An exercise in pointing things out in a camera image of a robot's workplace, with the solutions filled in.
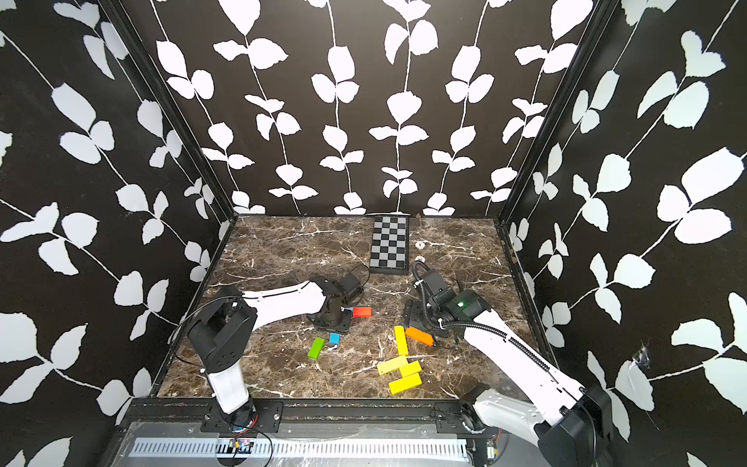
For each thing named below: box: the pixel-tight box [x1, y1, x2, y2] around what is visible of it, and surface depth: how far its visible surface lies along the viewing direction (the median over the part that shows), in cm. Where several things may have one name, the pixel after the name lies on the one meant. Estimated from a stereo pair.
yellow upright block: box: [393, 324, 410, 357], surface depth 88 cm
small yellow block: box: [398, 360, 423, 378], surface depth 83 cm
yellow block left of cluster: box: [376, 355, 408, 375], surface depth 84 cm
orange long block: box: [404, 325, 435, 348], surface depth 90 cm
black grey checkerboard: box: [369, 215, 410, 276], surface depth 109 cm
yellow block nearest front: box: [389, 371, 424, 396], surface depth 81 cm
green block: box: [307, 336, 326, 360], surface depth 87 cm
